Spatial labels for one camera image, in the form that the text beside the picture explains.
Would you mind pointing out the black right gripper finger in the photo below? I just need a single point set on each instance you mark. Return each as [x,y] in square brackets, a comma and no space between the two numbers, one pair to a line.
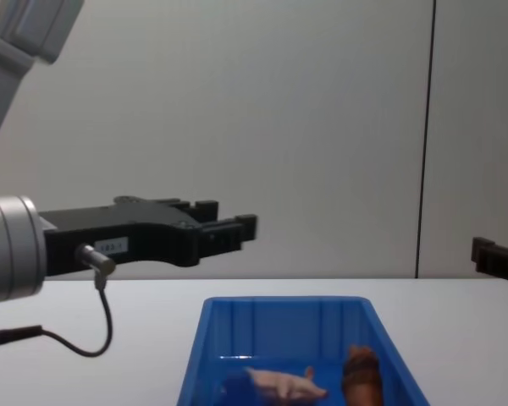
[497,262]

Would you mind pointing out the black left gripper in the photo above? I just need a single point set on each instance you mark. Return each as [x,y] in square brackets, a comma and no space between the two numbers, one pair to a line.
[152,237]

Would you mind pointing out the blue plastic bin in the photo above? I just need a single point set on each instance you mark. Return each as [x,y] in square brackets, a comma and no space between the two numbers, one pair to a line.
[279,321]

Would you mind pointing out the pink toy figure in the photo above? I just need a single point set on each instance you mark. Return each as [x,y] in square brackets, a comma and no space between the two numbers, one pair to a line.
[288,382]

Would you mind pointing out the brown toy figure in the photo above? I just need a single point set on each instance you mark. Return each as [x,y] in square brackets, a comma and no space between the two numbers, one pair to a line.
[362,372]

